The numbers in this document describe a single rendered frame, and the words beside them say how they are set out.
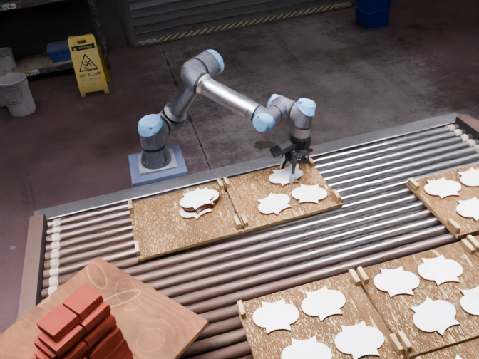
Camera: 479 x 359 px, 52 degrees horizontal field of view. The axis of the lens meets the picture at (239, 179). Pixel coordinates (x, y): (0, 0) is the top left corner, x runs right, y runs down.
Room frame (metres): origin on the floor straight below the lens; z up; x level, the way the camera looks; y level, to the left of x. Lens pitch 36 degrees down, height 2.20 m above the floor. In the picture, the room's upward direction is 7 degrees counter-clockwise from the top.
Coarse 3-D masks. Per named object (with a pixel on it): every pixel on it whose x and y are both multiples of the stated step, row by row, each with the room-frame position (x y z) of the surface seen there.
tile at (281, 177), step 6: (288, 168) 1.75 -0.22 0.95; (276, 174) 1.72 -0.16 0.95; (282, 174) 1.72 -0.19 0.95; (288, 174) 1.71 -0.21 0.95; (270, 180) 1.68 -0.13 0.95; (276, 180) 1.68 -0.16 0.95; (282, 180) 1.67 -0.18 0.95; (288, 180) 1.67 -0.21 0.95; (294, 180) 1.66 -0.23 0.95; (282, 186) 1.64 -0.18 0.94
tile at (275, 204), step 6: (264, 198) 1.56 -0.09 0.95; (270, 198) 1.56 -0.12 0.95; (276, 198) 1.55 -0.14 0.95; (282, 198) 1.55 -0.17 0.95; (288, 198) 1.54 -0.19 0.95; (264, 204) 1.52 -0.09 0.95; (270, 204) 1.52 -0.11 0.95; (276, 204) 1.51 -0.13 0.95; (282, 204) 1.51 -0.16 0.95; (288, 204) 1.50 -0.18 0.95; (258, 210) 1.50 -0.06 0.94; (264, 210) 1.49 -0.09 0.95; (270, 210) 1.48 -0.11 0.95; (276, 210) 1.48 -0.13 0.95; (282, 210) 1.48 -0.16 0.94
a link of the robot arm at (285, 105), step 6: (276, 96) 1.79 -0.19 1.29; (282, 96) 1.79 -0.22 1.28; (270, 102) 1.78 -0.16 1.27; (276, 102) 1.75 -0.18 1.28; (282, 102) 1.75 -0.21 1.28; (288, 102) 1.75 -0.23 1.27; (294, 102) 1.75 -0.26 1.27; (282, 108) 1.72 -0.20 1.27; (288, 108) 1.73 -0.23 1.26; (282, 114) 1.70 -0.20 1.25; (288, 114) 1.72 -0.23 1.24
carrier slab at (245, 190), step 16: (240, 176) 1.75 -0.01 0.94; (256, 176) 1.74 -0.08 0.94; (304, 176) 1.70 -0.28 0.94; (320, 176) 1.68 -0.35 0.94; (240, 192) 1.64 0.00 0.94; (256, 192) 1.62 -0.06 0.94; (272, 192) 1.61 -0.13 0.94; (288, 192) 1.60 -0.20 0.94; (240, 208) 1.53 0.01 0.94; (256, 208) 1.52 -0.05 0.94; (304, 208) 1.48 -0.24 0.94; (320, 208) 1.47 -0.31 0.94; (256, 224) 1.42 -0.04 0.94; (272, 224) 1.42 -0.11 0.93
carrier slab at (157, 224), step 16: (176, 192) 1.69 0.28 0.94; (224, 192) 1.65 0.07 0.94; (144, 208) 1.61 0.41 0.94; (160, 208) 1.59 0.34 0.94; (176, 208) 1.58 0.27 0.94; (224, 208) 1.55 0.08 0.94; (144, 224) 1.50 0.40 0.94; (160, 224) 1.49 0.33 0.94; (176, 224) 1.48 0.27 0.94; (192, 224) 1.47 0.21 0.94; (208, 224) 1.46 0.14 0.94; (224, 224) 1.44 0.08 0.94; (144, 240) 1.41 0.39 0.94; (160, 240) 1.40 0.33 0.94; (176, 240) 1.39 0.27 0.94; (192, 240) 1.38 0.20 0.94; (208, 240) 1.37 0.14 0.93; (144, 256) 1.32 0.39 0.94
